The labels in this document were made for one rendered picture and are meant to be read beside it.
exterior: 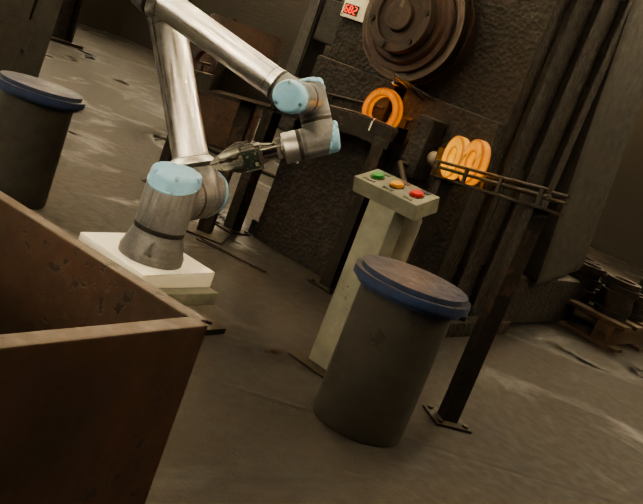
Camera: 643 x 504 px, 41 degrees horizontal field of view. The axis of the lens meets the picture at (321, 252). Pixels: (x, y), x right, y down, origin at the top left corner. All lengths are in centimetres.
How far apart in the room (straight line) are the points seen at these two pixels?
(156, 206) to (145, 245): 12
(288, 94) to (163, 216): 49
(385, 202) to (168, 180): 62
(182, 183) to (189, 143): 22
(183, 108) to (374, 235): 68
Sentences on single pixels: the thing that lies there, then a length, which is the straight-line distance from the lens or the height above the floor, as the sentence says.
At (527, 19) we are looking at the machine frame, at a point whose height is 126.
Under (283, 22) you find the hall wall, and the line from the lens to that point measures 1237.
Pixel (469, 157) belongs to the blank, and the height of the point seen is 73.
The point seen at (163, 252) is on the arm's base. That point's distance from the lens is 245.
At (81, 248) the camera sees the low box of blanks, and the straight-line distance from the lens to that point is 87.
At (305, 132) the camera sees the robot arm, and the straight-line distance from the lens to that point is 245.
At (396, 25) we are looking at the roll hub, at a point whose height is 108.
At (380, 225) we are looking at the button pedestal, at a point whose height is 48.
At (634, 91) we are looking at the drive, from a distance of 423.
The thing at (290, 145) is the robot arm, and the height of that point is 61.
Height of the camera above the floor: 88
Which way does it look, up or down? 12 degrees down
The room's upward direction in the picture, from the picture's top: 21 degrees clockwise
